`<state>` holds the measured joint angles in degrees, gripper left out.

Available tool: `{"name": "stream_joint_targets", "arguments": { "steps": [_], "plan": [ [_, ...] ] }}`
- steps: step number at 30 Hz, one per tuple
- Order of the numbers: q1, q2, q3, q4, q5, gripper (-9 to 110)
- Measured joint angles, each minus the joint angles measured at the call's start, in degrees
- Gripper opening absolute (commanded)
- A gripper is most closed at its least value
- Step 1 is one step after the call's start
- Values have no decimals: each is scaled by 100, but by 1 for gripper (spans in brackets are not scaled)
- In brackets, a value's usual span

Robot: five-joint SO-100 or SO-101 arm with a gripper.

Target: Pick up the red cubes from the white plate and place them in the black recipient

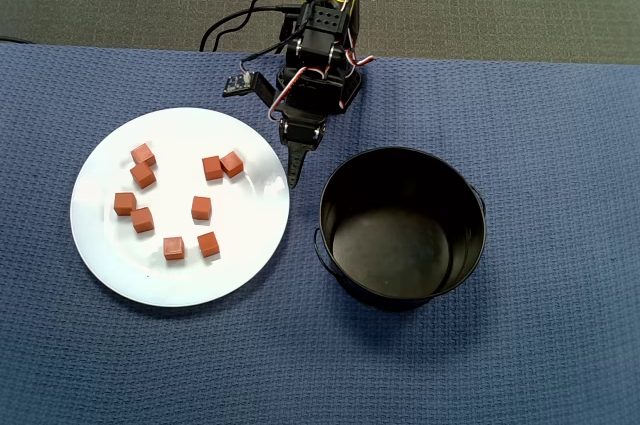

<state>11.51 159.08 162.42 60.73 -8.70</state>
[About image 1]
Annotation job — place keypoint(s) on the red cube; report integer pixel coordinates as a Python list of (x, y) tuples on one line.
[(143, 154), (125, 204), (143, 176), (201, 208), (232, 164), (212, 168), (173, 248), (208, 244), (142, 220)]

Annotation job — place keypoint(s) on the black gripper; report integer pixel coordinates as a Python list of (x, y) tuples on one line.
[(300, 132)]

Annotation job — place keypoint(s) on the white round plate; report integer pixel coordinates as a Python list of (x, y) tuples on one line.
[(175, 275)]

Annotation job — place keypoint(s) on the black metal bucket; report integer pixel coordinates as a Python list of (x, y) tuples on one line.
[(390, 245)]

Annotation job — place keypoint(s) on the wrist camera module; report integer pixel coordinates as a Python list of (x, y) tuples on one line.
[(235, 85)]

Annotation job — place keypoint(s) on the blue woven cloth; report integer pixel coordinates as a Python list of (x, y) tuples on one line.
[(450, 370)]

